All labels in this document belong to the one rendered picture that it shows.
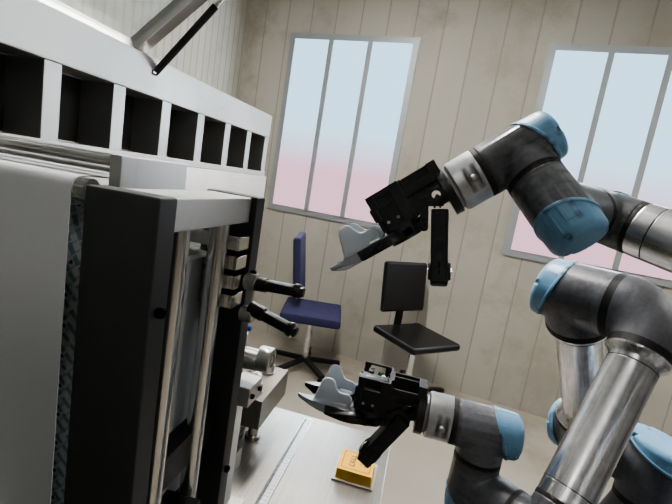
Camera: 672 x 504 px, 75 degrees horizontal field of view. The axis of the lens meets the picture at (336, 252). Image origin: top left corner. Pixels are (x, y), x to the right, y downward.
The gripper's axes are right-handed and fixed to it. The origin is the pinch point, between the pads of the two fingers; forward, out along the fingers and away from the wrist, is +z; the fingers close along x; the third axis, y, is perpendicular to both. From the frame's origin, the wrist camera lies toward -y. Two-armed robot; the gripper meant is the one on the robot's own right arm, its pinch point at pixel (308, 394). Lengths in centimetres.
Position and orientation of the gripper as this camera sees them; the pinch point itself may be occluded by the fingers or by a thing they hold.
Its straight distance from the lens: 81.9
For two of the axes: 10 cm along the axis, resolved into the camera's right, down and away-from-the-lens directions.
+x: -2.1, 1.2, -9.7
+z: -9.6, -1.9, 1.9
